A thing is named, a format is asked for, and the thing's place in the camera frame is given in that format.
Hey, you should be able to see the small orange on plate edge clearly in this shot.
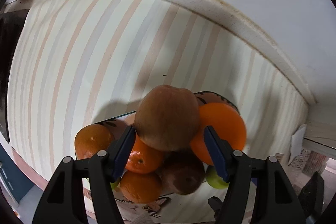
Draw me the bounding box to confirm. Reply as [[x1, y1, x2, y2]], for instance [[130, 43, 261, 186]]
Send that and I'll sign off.
[[75, 124, 115, 160]]

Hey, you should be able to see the large green apple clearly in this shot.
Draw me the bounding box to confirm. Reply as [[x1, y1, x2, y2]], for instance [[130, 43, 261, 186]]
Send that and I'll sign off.
[[205, 165, 229, 189]]

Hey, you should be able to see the striped cat table mat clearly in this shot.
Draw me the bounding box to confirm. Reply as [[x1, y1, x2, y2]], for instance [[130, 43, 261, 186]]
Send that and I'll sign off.
[[6, 0, 309, 224]]

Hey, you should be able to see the dark red apple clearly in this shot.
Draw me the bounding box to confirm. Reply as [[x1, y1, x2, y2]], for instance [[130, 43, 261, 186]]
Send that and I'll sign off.
[[160, 149, 205, 195]]

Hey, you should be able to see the small mandarin orange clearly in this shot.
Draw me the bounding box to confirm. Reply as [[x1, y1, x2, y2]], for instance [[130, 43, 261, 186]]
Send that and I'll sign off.
[[125, 135, 165, 174]]

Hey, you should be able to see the large orange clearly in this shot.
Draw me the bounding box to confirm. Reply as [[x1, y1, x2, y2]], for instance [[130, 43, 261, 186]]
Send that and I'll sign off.
[[190, 102, 247, 165]]

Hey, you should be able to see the light red apple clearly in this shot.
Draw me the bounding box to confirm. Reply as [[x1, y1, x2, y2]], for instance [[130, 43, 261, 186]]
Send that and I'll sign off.
[[134, 85, 199, 151]]

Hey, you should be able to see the small green apple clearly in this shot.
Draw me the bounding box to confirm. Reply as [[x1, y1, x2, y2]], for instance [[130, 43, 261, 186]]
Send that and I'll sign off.
[[110, 178, 120, 190]]

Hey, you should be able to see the blue kitchen cabinet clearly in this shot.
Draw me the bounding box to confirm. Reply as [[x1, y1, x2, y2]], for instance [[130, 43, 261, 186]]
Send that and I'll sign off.
[[0, 146, 34, 203]]

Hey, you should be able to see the floral ceramic plate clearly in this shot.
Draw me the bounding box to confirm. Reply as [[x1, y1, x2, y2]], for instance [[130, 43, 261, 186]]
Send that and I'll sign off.
[[75, 90, 240, 197]]

